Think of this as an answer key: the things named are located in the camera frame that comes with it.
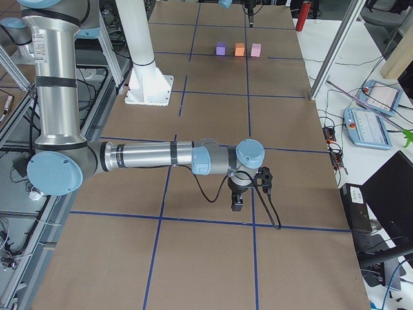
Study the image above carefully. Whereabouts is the teach pendant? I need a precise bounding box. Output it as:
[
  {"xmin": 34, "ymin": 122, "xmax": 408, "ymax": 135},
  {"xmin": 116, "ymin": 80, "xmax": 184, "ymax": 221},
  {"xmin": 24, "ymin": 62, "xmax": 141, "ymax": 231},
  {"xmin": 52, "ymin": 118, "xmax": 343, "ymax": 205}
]
[
  {"xmin": 343, "ymin": 107, "xmax": 392, "ymax": 150},
  {"xmin": 358, "ymin": 79, "xmax": 402, "ymax": 116}
]

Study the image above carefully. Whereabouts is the upper teach pendant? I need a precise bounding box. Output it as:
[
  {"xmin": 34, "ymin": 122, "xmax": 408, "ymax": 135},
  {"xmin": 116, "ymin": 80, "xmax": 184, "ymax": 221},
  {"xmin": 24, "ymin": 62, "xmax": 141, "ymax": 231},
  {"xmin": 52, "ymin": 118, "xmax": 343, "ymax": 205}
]
[{"xmin": 358, "ymin": 79, "xmax": 402, "ymax": 116}]

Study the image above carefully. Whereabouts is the orange foam cube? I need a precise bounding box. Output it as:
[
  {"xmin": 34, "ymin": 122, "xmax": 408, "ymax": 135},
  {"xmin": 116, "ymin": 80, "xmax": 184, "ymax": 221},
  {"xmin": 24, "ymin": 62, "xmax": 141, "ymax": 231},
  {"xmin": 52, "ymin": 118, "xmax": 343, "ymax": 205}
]
[{"xmin": 234, "ymin": 43, "xmax": 245, "ymax": 57}]

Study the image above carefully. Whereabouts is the black box with label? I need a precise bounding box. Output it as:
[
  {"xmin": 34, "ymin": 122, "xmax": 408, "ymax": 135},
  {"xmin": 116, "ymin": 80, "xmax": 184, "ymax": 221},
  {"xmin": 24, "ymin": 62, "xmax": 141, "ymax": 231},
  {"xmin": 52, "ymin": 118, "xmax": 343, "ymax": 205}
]
[{"xmin": 339, "ymin": 183, "xmax": 372, "ymax": 234}]

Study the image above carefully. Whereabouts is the aluminium frame post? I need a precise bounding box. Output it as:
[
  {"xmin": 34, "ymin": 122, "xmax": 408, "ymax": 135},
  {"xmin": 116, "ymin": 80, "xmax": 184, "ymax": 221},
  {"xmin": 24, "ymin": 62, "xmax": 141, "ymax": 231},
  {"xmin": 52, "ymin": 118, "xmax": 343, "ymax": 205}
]
[{"xmin": 309, "ymin": 0, "xmax": 365, "ymax": 100}]

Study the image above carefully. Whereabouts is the orange usb hub upper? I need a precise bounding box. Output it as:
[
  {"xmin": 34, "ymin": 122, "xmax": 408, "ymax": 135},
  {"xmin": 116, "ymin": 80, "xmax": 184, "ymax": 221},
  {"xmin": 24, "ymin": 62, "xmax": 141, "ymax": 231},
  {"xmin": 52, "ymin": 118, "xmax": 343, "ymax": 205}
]
[{"xmin": 323, "ymin": 127, "xmax": 336, "ymax": 143}]

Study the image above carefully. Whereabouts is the orange usb hub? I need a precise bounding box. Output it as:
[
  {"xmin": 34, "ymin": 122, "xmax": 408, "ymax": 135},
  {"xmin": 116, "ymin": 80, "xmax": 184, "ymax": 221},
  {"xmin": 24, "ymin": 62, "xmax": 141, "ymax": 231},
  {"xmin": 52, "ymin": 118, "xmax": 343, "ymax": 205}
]
[
  {"xmin": 323, "ymin": 127, "xmax": 336, "ymax": 143},
  {"xmin": 329, "ymin": 149, "xmax": 344, "ymax": 170}
]

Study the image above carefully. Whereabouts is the near black camera cable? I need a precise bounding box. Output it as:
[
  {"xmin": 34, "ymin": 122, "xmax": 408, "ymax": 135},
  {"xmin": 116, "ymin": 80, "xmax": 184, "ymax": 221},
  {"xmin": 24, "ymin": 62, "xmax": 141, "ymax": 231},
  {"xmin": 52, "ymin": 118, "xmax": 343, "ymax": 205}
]
[{"xmin": 176, "ymin": 164, "xmax": 282, "ymax": 231}]

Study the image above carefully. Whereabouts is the brown paper table cover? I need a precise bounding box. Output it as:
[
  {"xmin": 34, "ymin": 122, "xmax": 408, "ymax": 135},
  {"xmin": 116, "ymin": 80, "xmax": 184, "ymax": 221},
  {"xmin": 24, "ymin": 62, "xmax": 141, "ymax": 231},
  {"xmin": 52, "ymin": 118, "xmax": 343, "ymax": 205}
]
[{"xmin": 32, "ymin": 2, "xmax": 369, "ymax": 309}]

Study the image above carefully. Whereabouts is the black monitor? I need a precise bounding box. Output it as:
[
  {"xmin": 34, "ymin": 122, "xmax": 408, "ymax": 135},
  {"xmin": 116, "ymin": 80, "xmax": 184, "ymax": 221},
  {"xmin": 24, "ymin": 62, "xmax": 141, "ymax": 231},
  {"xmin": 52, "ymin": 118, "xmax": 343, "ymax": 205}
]
[{"xmin": 359, "ymin": 150, "xmax": 412, "ymax": 268}]

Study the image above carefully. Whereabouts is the purple foam cube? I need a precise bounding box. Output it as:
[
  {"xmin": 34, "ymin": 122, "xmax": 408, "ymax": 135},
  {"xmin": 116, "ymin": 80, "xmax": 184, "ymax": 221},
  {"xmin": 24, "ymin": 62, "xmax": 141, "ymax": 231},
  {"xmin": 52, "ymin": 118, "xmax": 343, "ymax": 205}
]
[{"xmin": 216, "ymin": 42, "xmax": 227, "ymax": 56}]

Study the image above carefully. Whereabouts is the red cylinder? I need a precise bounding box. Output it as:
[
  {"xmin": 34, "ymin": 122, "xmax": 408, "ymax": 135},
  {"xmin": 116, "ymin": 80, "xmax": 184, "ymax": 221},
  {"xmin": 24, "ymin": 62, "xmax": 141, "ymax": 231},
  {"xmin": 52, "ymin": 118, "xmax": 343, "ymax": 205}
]
[{"xmin": 296, "ymin": 1, "xmax": 312, "ymax": 32}]

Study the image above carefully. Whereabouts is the pink foam cube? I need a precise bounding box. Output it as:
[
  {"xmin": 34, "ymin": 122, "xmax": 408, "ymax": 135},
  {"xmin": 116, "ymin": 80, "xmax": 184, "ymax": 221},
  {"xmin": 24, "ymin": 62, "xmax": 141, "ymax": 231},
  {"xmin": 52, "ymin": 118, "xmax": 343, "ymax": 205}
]
[{"xmin": 250, "ymin": 43, "xmax": 261, "ymax": 57}]

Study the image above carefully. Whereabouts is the wooden board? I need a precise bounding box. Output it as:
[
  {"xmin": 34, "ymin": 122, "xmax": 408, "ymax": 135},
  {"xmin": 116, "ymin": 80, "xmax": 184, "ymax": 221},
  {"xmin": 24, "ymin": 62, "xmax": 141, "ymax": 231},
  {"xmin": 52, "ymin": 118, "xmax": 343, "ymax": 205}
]
[{"xmin": 380, "ymin": 26, "xmax": 413, "ymax": 79}]

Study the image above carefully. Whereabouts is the lower teach pendant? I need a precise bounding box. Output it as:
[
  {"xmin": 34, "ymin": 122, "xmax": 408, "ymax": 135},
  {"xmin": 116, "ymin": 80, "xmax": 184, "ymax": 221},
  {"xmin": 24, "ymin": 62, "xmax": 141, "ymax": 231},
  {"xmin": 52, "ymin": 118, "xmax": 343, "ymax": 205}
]
[{"xmin": 343, "ymin": 107, "xmax": 392, "ymax": 150}]

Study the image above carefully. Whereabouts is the orange usb hub lower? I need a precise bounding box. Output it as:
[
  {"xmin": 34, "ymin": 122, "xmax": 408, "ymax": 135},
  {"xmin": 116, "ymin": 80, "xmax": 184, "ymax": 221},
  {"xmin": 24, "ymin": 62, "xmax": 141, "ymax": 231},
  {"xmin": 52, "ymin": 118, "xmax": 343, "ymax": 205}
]
[{"xmin": 329, "ymin": 149, "xmax": 344, "ymax": 170}]

